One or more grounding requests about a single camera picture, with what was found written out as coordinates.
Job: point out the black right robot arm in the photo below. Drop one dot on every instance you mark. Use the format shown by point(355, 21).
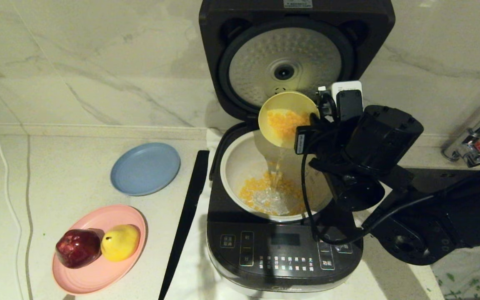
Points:
point(386, 137)

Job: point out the black rice cooker lid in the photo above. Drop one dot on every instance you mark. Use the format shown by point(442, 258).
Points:
point(240, 54)

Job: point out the yellow pear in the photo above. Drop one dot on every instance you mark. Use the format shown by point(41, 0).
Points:
point(120, 243)

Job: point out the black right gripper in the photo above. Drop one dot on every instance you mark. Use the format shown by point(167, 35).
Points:
point(323, 137)

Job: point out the long black flat strip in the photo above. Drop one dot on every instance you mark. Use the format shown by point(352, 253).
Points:
point(186, 221)

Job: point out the pink plate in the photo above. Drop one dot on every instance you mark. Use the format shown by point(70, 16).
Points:
point(98, 277)

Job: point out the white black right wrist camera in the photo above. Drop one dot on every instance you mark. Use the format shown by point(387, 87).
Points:
point(348, 102)

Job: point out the red apple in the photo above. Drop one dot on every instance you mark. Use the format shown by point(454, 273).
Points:
point(77, 249)

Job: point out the yellow corn kernels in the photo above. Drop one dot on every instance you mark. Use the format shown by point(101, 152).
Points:
point(283, 123)

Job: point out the yellow bowl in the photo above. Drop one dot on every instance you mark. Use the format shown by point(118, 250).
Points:
point(265, 125)

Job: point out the blue plate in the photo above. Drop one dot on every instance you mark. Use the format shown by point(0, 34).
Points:
point(145, 168)

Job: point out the black rice cooker base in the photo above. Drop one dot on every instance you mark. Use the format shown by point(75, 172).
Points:
point(273, 258)

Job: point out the white inner pot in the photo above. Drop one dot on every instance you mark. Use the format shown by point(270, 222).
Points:
point(238, 166)

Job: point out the chrome faucet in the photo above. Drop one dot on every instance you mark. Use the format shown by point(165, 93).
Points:
point(469, 150)

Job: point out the white green patterned cloth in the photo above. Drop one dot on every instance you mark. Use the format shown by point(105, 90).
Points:
point(473, 279)

